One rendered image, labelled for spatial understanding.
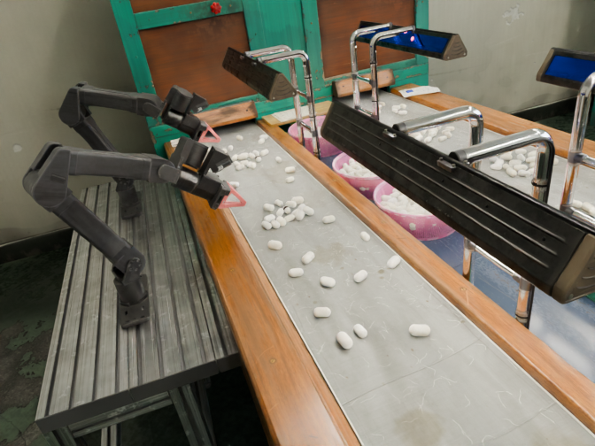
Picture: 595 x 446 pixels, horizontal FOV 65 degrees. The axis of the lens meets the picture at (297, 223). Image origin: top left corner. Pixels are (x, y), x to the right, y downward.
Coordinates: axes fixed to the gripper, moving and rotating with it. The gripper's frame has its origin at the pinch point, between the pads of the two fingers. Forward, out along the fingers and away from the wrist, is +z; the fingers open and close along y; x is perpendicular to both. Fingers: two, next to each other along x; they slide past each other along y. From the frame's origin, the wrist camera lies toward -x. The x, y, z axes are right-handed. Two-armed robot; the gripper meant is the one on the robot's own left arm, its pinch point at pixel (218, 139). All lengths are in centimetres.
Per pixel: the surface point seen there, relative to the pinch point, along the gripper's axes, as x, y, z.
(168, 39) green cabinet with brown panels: -20, 44, -22
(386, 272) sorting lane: -3, -83, 22
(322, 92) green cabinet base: -34, 42, 47
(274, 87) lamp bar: -25.3, -35.8, -4.2
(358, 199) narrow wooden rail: -10, -53, 27
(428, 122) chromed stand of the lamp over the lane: -33, -96, -1
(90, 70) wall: 17, 128, -40
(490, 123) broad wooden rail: -53, -28, 77
